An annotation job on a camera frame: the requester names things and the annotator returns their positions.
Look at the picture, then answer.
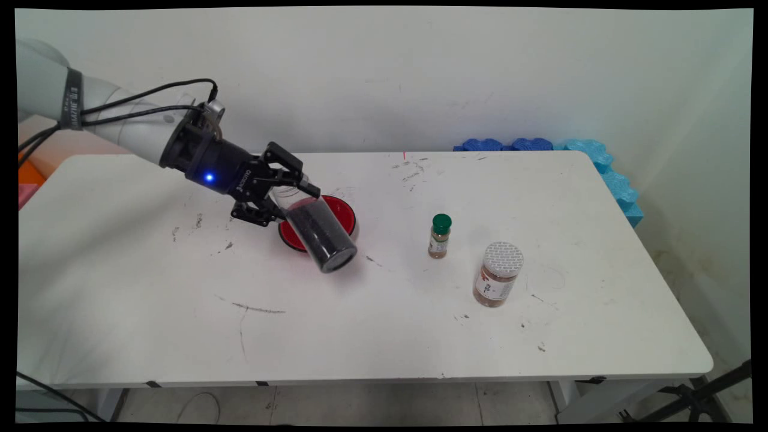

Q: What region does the clear jar with black seeds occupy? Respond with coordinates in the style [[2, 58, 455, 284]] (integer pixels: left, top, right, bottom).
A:
[[270, 186, 359, 274]]

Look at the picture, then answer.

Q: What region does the thin cable loop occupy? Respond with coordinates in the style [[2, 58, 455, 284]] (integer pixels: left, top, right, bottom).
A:
[[176, 392, 222, 424]]

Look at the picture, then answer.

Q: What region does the black tripod stand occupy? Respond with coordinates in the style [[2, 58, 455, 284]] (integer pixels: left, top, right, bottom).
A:
[[618, 359, 752, 424]]

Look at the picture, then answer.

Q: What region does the orange block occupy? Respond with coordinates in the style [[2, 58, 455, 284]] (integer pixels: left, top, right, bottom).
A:
[[18, 157, 46, 187]]

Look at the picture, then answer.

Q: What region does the red bowl with black rim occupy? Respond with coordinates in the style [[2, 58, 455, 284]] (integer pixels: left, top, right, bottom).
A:
[[278, 195, 357, 253]]

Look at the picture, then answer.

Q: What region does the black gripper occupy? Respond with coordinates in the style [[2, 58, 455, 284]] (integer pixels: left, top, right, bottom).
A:
[[159, 117, 322, 228]]

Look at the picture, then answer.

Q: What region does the dark blue foam piece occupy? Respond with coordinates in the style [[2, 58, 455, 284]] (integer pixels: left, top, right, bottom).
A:
[[509, 137, 554, 152], [453, 138, 505, 152]]

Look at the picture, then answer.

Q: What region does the white-lidded spice jar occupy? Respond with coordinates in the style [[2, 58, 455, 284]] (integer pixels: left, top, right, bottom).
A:
[[473, 241, 524, 308]]

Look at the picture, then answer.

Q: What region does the grey strap on arm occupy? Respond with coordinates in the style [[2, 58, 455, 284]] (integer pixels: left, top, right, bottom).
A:
[[59, 68, 85, 131]]

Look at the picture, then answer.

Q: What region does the light blue foam mat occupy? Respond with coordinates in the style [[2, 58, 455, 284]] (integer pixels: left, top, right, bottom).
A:
[[555, 139, 644, 228]]

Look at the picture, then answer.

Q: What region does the black floor cable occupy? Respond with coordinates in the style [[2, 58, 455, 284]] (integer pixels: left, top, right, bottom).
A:
[[17, 371, 107, 422]]

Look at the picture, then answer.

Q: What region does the green-capped spice bottle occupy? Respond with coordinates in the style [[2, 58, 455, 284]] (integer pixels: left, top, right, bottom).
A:
[[428, 214, 452, 260]]

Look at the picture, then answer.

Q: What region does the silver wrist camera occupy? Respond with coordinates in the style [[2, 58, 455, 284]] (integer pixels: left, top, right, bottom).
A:
[[197, 99, 226, 140]]

